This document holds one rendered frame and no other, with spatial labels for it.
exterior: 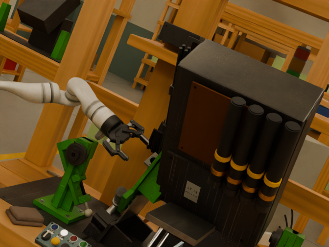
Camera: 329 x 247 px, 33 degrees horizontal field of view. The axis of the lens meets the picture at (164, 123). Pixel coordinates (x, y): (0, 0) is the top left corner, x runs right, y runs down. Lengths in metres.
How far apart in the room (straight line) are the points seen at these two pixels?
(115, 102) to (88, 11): 0.38
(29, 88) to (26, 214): 0.42
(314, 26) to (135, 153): 9.89
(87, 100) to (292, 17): 10.22
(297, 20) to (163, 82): 9.90
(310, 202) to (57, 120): 1.04
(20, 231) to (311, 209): 1.02
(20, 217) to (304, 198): 1.00
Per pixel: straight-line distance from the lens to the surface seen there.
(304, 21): 11.90
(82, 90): 1.92
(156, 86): 2.12
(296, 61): 2.02
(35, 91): 1.91
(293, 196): 2.11
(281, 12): 12.02
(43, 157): 2.35
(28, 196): 1.99
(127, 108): 2.26
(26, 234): 1.73
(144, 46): 2.02
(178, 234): 1.54
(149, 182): 1.75
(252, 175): 1.45
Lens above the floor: 1.64
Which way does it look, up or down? 10 degrees down
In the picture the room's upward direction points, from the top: 23 degrees clockwise
